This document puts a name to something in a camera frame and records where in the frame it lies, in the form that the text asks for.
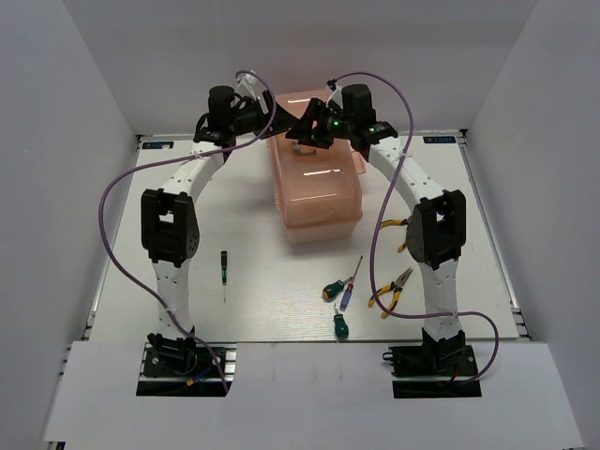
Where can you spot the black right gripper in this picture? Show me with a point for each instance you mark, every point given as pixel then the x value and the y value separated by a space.
pixel 316 111

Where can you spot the black blue lock sticker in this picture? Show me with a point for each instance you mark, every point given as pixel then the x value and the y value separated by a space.
pixel 439 139

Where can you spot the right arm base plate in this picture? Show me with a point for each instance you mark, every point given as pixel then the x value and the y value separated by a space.
pixel 416 374

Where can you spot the pink plastic toolbox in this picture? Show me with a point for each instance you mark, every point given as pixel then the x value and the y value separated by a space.
pixel 317 191

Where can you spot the stubby green screwdriver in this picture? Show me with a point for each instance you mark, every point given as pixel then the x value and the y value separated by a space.
pixel 341 329

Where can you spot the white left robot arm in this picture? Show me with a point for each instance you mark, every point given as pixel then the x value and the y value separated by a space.
pixel 170 229

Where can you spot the left blue table sticker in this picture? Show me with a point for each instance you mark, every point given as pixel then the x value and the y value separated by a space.
pixel 157 145

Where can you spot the black green precision screwdriver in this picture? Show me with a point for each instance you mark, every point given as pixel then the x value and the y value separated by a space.
pixel 224 272

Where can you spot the green orange handled screwdriver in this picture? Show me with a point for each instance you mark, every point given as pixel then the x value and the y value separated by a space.
pixel 332 290

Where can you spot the blue handled screwdriver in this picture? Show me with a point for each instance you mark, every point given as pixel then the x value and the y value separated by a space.
pixel 348 292

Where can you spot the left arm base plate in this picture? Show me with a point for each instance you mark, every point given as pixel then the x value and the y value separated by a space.
pixel 184 368

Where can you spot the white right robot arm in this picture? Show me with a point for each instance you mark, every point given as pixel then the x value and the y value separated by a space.
pixel 436 229

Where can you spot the yellow long nose pliers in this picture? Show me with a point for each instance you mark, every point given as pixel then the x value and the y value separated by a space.
pixel 395 287

